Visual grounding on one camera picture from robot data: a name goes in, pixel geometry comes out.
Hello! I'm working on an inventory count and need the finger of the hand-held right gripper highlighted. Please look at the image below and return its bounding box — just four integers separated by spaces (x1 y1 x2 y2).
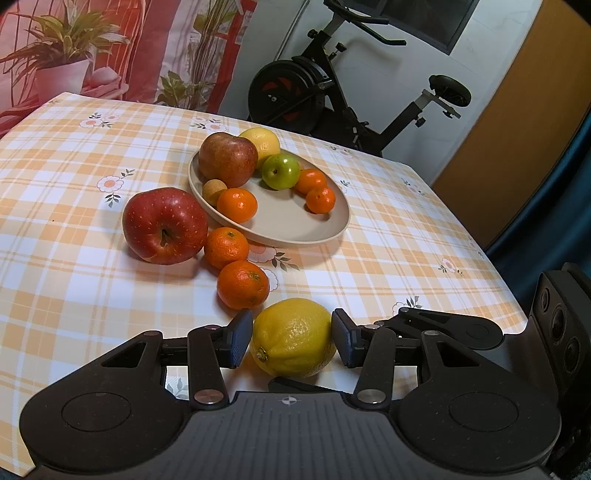
374 307 504 352
269 376 345 395

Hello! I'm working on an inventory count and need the pale red apple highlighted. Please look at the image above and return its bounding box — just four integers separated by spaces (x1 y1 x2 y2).
198 132 259 189

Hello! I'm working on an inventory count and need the dark window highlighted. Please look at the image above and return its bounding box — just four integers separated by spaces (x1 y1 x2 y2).
372 0 481 57

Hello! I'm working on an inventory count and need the orange wooden door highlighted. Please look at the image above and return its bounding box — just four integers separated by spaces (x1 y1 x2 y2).
431 0 591 252

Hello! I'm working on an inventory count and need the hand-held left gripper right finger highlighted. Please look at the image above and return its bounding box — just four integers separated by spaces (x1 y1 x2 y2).
331 308 502 411

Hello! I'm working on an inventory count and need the tan longan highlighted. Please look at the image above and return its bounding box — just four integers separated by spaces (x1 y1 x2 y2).
202 179 228 207

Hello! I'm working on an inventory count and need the beige round plate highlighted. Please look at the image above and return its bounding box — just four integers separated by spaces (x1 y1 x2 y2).
188 148 351 246

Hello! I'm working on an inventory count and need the orange tangerine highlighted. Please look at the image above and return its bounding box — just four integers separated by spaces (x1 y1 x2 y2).
217 260 271 310
216 188 258 224
305 185 337 214
294 168 328 195
204 227 250 271

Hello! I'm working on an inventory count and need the teal curtain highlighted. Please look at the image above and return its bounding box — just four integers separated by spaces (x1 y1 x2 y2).
485 124 591 296

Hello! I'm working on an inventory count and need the pink printed backdrop cloth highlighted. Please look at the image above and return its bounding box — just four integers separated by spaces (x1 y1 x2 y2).
0 0 158 139

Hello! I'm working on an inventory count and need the green apple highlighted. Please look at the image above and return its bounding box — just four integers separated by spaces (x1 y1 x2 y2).
262 154 301 191

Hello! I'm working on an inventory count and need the orange checked floral tablecloth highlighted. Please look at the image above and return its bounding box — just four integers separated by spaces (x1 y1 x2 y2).
0 91 529 476

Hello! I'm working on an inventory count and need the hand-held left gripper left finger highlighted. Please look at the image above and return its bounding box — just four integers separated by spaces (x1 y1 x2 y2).
81 310 254 411

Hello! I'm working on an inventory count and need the dark red apple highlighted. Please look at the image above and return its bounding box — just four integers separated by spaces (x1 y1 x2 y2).
122 187 209 266

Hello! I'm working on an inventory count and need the black exercise bike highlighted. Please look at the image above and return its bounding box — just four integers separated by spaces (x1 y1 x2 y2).
247 0 472 158

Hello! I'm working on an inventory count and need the yellow lemon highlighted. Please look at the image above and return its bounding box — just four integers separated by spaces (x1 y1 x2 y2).
239 128 281 171
249 298 338 378

